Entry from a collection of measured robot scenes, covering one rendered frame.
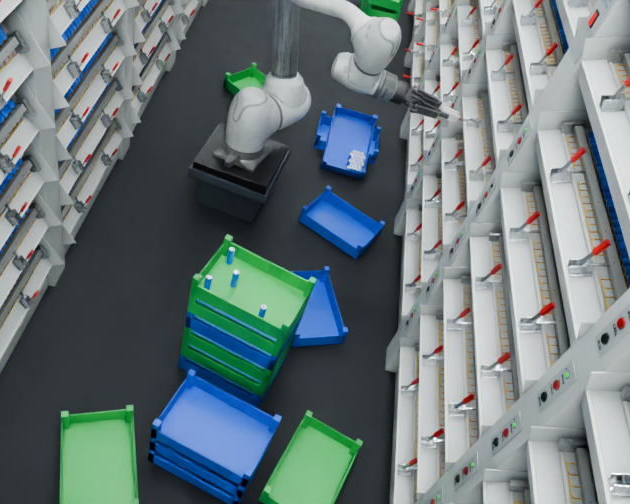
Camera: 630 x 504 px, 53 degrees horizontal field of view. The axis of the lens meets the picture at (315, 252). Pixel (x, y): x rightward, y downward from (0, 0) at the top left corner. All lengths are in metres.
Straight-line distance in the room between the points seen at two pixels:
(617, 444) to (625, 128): 0.58
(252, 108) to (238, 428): 1.14
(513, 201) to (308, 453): 1.02
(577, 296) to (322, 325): 1.30
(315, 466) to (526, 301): 0.96
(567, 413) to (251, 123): 1.61
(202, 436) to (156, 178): 1.23
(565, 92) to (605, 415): 0.75
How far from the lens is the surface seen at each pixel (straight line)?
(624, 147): 1.28
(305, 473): 2.09
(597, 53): 1.52
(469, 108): 2.30
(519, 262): 1.52
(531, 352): 1.37
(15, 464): 2.06
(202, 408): 1.94
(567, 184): 1.46
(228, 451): 1.89
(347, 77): 2.06
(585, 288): 1.25
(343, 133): 3.05
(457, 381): 1.73
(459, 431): 1.66
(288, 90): 2.51
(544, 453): 1.25
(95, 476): 2.02
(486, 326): 1.61
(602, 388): 1.12
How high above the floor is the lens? 1.88
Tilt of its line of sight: 47 degrees down
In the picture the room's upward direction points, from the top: 21 degrees clockwise
